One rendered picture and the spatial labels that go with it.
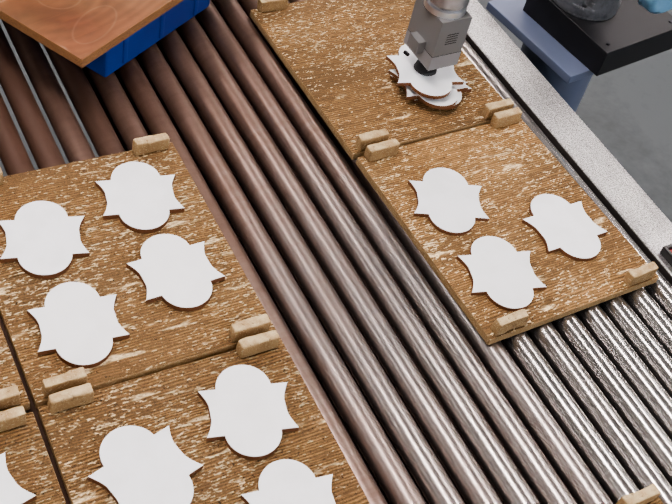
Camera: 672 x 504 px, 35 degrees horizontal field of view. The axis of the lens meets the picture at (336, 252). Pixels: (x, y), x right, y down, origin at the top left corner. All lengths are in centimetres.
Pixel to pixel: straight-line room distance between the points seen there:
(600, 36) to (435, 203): 67
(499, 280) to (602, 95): 213
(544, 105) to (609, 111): 163
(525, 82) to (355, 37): 34
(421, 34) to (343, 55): 18
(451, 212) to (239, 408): 53
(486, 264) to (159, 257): 51
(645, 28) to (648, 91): 151
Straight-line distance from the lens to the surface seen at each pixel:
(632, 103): 379
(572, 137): 204
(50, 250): 160
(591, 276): 177
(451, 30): 187
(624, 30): 234
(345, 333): 158
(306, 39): 204
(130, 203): 166
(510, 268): 171
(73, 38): 180
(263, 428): 144
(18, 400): 145
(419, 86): 192
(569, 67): 229
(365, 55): 203
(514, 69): 215
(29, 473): 140
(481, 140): 192
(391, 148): 182
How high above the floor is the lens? 216
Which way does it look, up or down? 48 degrees down
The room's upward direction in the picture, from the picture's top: 15 degrees clockwise
